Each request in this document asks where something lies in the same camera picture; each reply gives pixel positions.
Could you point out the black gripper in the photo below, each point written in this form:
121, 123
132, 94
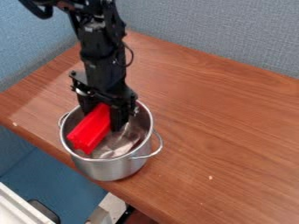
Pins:
101, 84

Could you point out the red plastic block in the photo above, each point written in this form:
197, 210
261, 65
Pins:
90, 130

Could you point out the metal pot with handle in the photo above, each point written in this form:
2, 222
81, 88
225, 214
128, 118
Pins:
122, 151

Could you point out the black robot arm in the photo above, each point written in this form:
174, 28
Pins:
100, 9

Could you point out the black object under table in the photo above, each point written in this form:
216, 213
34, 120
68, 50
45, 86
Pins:
49, 214

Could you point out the white appliance at bottom left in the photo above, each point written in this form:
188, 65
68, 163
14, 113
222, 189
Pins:
14, 210

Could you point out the grey metal table frame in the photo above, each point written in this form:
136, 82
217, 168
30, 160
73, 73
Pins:
112, 211

